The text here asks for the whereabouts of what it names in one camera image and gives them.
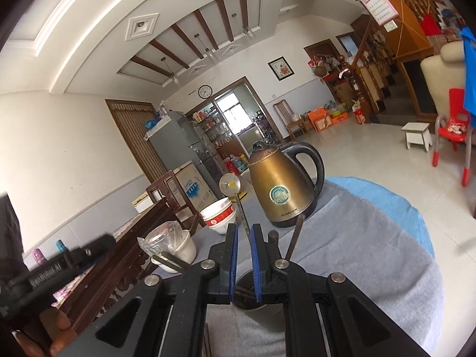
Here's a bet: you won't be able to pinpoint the white plastic basin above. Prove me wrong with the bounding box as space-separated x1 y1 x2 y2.
151 229 197 273

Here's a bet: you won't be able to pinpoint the light wooden chair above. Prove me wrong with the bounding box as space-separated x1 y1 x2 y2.
274 99 302 140

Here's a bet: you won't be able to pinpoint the brown wooden door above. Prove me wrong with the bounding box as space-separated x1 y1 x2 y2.
105 98 168 184

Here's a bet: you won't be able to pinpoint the cream armchair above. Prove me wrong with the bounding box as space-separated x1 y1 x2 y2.
420 41 476 120

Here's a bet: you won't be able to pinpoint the blue tablecloth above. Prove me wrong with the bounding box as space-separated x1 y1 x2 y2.
327 176 436 257

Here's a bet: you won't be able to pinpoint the wooden staircase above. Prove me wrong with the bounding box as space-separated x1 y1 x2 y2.
322 0 447 123

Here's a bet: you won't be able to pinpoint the white wooden stool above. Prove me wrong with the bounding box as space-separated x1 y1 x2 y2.
401 122 433 152

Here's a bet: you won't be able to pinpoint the glass pendant lamp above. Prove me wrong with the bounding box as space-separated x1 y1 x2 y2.
231 13 257 41
161 57 178 84
193 33 218 64

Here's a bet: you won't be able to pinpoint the white chest freezer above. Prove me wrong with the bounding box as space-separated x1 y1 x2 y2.
131 162 216 214

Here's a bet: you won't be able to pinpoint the shelf cabinet with bottles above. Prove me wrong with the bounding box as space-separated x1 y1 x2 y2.
186 106 239 157

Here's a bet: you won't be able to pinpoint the red white carton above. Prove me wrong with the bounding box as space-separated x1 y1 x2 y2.
350 100 367 125

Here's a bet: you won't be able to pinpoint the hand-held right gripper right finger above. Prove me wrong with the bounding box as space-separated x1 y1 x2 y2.
251 223 428 357

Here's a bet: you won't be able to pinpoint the dark wooden chair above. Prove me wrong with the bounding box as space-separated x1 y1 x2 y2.
145 170 187 216

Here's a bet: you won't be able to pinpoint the red plastic child chair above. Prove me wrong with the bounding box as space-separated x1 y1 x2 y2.
431 88 476 187

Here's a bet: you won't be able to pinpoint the orange cardboard boxes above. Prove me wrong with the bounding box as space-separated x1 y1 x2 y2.
309 108 350 132

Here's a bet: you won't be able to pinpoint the blue cloth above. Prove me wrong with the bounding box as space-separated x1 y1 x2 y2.
462 26 476 116

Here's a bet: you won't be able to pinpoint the grey refrigerator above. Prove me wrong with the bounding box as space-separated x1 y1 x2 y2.
149 111 224 190

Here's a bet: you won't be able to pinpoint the white porcelain bowl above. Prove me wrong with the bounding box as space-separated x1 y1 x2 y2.
201 198 236 218

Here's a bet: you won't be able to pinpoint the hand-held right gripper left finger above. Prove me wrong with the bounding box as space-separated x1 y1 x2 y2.
67 223 239 357

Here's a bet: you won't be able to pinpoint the bronze electric kettle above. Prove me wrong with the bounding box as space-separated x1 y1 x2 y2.
247 140 325 228

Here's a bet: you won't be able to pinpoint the framed wall picture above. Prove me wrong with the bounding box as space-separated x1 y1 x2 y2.
268 57 295 81

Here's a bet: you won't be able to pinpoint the round table with grey cloth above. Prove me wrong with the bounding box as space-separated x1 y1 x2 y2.
186 176 445 357

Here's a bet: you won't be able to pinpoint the grey metal utensil cup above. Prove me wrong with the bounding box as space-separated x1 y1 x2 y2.
232 271 289 333

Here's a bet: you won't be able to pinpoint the person's left hand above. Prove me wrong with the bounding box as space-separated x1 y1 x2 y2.
13 310 73 357

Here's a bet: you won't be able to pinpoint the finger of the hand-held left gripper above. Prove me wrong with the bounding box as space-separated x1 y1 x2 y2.
69 234 117 268

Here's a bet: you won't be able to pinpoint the white bowl red band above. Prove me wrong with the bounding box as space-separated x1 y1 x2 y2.
203 208 237 235

